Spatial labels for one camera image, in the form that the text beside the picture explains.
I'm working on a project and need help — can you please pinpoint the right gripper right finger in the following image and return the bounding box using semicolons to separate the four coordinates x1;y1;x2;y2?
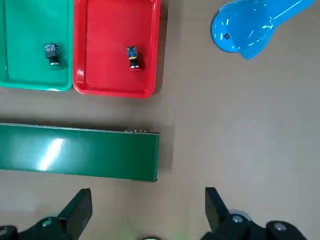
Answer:
199;186;310;240

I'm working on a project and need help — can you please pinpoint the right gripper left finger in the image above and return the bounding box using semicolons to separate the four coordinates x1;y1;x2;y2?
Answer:
0;188;94;240

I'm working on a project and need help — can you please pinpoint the green plastic tray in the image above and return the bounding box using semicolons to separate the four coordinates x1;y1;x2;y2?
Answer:
0;0;74;93

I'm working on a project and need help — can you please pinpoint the green conveyor belt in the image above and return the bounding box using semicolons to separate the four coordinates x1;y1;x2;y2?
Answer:
0;122;161;183

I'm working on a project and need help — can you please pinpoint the red plastic tray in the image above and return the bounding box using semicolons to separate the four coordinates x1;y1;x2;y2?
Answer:
72;0;162;99

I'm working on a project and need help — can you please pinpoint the blue desk lamp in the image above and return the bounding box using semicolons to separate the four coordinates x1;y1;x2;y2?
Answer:
210;0;316;61

